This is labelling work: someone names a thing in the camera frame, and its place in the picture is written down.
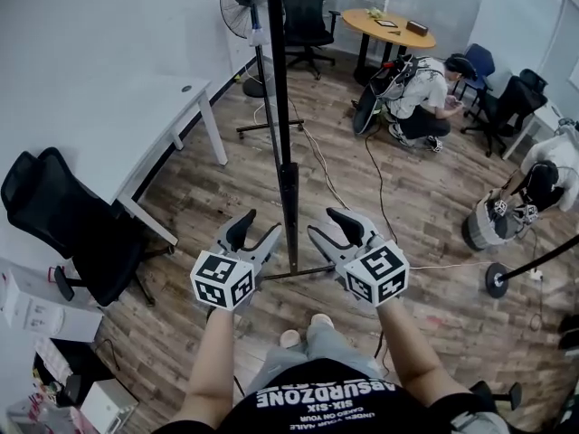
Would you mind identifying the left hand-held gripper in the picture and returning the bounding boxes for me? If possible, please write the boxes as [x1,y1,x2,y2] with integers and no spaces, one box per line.
[189,208,283,312]

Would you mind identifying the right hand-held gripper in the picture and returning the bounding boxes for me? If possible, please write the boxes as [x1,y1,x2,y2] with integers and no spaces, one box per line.
[306,206,411,308]

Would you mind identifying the black tripod stand pole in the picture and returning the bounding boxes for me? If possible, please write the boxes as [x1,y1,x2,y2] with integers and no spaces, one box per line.
[235,0,339,282]

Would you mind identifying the person's right forearm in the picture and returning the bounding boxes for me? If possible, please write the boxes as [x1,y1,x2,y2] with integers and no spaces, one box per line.
[375,296,458,410]

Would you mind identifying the person's left forearm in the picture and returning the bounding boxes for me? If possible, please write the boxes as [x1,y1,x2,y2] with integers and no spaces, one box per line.
[183,307,239,420]

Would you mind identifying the person's grey trousers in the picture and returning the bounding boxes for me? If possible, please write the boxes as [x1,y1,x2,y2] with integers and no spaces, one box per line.
[246,321,385,397]

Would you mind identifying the grey waste bin with liner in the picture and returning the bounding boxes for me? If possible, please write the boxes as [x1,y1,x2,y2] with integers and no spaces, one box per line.
[460,189,521,252]

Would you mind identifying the black pole stand round base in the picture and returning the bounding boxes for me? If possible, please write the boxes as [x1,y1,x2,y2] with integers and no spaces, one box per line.
[484,240,579,298]

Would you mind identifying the black mesh office chair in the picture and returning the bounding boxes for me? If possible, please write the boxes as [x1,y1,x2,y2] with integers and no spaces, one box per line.
[280,0,343,80]
[518,68,550,90]
[0,146,176,309]
[470,380,579,434]
[460,75,549,158]

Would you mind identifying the white desk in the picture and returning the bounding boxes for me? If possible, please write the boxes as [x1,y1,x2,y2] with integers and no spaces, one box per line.
[97,75,229,248]

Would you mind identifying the person's black printed shirt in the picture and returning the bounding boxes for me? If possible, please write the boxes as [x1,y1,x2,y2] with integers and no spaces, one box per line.
[153,357,512,434]

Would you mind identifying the white flat carton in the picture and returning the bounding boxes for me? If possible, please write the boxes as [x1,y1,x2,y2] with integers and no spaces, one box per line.
[44,305,104,344]

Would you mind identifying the clear plastic bag red print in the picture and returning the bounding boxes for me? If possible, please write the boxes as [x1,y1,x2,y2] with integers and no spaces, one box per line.
[6,395,99,434]
[47,264,76,284]

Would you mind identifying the round wooden table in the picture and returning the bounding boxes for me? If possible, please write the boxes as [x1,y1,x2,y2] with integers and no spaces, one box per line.
[341,7,438,88]

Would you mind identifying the white appliance box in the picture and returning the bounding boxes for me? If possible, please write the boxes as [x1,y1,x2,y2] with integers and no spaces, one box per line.
[80,379,140,434]

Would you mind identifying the blue chair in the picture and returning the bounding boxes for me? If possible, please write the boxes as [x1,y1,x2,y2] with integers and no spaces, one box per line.
[451,42,497,108]

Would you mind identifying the white printed carton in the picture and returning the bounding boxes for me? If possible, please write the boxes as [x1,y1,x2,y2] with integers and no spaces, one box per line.
[0,267,67,334]

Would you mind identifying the white side table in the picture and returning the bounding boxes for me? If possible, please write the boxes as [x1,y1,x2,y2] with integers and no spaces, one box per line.
[501,101,565,161]

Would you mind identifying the black standing fan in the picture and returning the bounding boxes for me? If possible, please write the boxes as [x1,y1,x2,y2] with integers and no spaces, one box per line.
[219,0,287,99]

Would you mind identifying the black floor cable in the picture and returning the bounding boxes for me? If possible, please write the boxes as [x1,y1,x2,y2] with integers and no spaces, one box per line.
[364,127,399,243]

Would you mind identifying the white floor cable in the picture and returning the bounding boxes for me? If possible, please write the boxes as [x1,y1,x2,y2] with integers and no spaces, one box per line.
[289,97,352,212]

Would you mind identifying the thin white cable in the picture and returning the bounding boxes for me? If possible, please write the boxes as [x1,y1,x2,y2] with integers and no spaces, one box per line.
[406,261,492,272]

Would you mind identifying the white fan cable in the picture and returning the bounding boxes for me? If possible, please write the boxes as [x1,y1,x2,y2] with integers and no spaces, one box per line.
[252,100,273,129]

